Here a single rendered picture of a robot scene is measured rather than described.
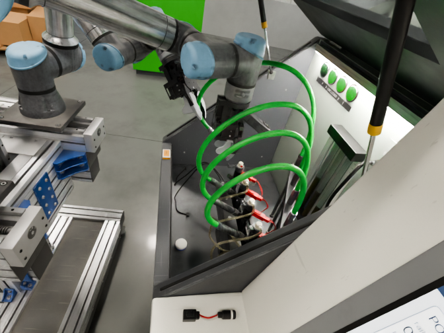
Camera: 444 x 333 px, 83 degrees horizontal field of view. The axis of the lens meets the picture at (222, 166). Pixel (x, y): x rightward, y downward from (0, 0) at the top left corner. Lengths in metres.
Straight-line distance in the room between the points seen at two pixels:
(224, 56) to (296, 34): 6.98
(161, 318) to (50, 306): 0.98
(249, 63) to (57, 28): 0.74
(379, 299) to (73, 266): 1.48
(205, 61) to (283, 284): 0.48
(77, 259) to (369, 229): 1.49
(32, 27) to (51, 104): 3.78
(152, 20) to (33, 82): 0.59
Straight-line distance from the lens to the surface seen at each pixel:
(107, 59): 0.83
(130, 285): 1.78
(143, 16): 0.63
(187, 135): 1.11
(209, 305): 0.69
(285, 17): 7.38
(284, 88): 1.08
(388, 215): 0.42
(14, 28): 4.68
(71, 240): 1.75
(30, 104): 1.15
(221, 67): 0.58
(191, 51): 0.56
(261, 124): 0.71
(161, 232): 0.81
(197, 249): 0.92
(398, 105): 0.68
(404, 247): 0.41
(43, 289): 1.64
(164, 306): 0.68
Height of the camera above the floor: 1.62
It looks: 40 degrees down
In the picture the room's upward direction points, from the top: 13 degrees clockwise
